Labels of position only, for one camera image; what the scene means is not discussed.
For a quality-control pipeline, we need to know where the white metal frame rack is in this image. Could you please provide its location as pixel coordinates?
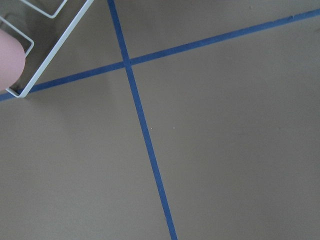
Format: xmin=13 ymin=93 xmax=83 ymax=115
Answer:
xmin=0 ymin=0 xmax=93 ymax=98

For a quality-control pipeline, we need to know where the pink cup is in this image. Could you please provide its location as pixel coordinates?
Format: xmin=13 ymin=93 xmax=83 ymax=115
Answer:
xmin=0 ymin=29 xmax=26 ymax=91

